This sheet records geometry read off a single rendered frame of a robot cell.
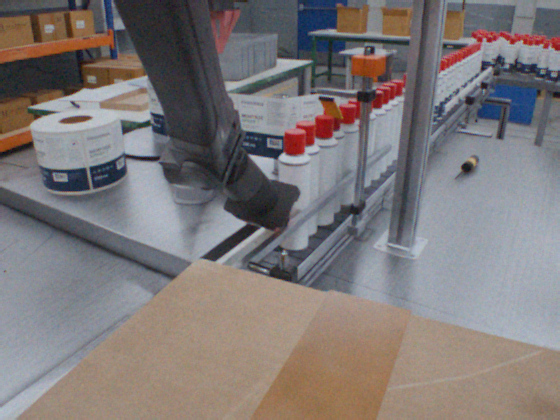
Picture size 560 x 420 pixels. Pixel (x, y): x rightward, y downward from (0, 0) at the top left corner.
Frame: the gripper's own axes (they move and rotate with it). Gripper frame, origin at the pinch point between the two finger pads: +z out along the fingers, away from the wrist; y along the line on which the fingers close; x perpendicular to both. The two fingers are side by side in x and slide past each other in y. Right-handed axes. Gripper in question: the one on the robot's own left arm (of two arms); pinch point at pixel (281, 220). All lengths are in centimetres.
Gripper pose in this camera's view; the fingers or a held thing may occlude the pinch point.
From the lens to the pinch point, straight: 72.6
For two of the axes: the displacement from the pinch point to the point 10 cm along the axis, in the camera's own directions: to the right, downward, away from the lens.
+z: 3.5, 3.7, 8.6
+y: -8.5, -2.5, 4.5
